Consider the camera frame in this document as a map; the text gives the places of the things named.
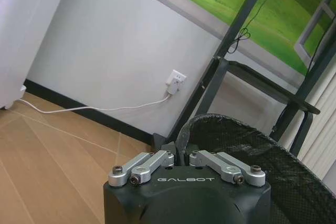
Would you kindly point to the white wall socket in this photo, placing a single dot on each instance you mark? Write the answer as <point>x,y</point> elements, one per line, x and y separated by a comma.
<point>176,76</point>

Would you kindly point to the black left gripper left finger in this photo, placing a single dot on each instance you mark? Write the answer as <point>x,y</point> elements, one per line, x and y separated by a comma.
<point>143,165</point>

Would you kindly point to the white power plug adapter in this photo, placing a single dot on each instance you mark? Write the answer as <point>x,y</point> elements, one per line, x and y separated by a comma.
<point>174,87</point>

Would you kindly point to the pale vertical blind curtain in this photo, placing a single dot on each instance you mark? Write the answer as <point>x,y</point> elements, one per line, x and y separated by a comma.
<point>319,129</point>

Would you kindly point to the black mesh trash bin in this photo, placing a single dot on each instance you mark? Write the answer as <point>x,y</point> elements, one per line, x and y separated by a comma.
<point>267,161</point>

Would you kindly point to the green meadow wall mural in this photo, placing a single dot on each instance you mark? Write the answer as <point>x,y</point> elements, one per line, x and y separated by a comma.
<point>252,6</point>

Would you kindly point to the black metal desk frame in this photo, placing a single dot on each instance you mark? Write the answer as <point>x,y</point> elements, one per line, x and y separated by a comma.
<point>236,58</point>

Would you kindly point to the black baseboard strip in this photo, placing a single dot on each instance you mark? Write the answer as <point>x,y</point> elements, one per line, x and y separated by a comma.
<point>86,108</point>

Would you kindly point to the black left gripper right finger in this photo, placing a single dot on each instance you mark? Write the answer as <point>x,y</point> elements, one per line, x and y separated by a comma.
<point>225,167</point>

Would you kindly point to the white air conditioner unit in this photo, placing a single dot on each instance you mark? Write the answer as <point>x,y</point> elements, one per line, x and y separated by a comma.
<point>18,37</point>

